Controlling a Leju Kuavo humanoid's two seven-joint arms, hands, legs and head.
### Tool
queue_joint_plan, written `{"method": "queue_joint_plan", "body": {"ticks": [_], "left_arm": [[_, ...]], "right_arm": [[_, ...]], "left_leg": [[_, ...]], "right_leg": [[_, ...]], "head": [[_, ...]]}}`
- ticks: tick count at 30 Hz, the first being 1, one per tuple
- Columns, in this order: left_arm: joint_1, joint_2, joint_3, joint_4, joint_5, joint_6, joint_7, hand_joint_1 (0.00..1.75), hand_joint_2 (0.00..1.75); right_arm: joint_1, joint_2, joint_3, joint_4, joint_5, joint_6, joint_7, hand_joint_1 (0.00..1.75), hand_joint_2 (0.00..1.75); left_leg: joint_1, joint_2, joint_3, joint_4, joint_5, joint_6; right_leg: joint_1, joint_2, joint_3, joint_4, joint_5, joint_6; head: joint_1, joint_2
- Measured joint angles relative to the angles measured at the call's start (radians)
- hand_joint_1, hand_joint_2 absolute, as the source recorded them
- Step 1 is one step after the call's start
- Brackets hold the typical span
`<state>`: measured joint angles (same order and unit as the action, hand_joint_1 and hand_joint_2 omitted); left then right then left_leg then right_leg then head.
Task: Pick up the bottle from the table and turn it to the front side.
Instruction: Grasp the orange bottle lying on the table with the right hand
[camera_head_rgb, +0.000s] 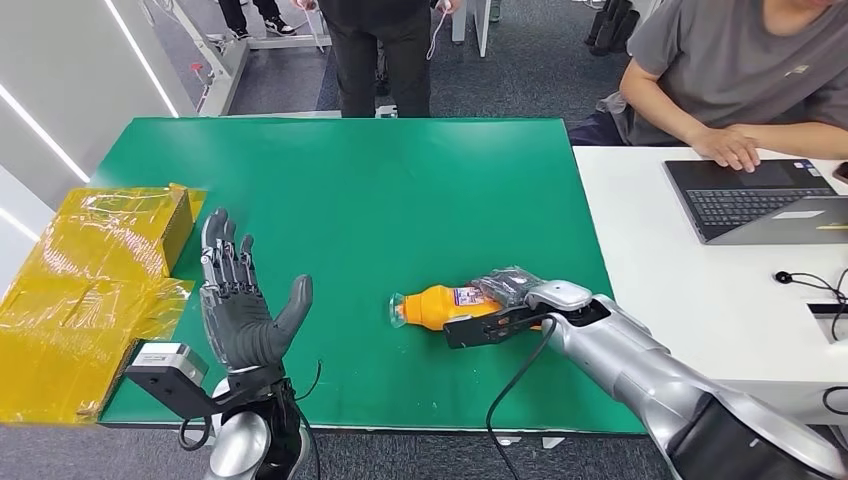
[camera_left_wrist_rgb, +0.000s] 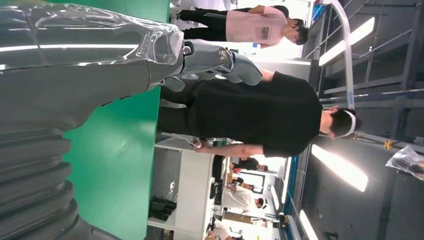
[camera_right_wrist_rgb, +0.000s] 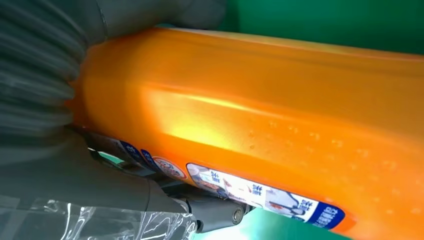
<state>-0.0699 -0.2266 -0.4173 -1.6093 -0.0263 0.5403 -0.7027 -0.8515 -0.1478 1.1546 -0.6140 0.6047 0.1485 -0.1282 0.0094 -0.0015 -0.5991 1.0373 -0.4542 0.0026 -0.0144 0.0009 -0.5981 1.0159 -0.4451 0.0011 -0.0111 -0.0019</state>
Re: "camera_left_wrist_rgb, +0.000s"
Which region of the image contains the clear plastic bag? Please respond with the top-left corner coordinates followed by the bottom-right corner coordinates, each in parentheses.
top-left (384, 144), bottom-right (424, 182)

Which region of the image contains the long ceiling light bar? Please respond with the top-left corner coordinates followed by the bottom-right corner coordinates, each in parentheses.
top-left (318, 16), bottom-right (376, 67)
top-left (310, 143), bottom-right (370, 193)
top-left (299, 209), bottom-right (320, 240)

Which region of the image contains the white background table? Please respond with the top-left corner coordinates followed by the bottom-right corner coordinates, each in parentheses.
top-left (146, 137), bottom-right (233, 240)

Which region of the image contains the white metal frame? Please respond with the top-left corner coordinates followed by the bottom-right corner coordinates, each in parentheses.
top-left (317, 0), bottom-right (356, 111)

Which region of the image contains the person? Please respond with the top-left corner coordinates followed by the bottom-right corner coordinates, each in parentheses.
top-left (176, 4), bottom-right (310, 49)
top-left (219, 184), bottom-right (269, 214)
top-left (156, 67), bottom-right (364, 159)
top-left (231, 156), bottom-right (269, 173)

